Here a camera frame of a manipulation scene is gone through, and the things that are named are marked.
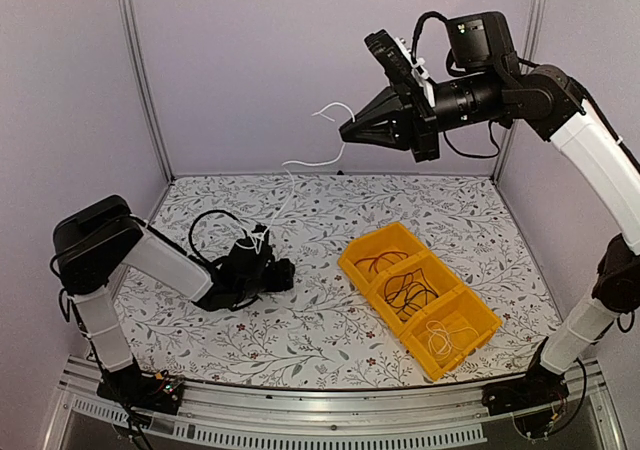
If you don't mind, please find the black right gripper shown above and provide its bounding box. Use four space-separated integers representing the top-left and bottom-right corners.
338 68 505 161

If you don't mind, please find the red cable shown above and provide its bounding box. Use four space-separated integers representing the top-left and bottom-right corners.
354 250 409 274

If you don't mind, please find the black cable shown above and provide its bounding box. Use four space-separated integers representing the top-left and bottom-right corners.
384 269 441 321

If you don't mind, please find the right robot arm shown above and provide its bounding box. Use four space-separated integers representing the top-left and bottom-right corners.
339 11 639 406

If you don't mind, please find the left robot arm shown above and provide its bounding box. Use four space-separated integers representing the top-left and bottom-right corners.
50 195 295 404

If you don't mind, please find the floral table mat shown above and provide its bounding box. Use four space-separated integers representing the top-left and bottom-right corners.
115 175 560 389

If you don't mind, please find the yellow three-compartment bin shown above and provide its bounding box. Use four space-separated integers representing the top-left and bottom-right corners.
338 222 502 381

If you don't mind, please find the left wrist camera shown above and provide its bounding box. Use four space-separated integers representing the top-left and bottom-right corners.
234 224 273 262

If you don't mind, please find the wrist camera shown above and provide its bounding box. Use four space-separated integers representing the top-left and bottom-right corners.
234 224 273 262
364 29 435 107

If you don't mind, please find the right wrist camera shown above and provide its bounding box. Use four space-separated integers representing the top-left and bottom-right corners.
364 29 435 107

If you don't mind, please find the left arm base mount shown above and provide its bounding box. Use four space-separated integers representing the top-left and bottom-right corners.
97 361 185 415

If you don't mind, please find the right aluminium frame post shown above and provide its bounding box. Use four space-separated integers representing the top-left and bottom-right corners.
492 0 551 181

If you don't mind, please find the aluminium frame post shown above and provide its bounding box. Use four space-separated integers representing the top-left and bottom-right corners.
118 0 175 184
492 0 551 181

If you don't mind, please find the aluminium front rail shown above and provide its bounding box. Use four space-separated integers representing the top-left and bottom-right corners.
42 357 628 449

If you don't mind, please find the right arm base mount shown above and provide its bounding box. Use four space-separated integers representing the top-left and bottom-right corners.
481 359 588 442

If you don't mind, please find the left aluminium frame post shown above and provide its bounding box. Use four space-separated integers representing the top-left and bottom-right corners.
118 0 175 184

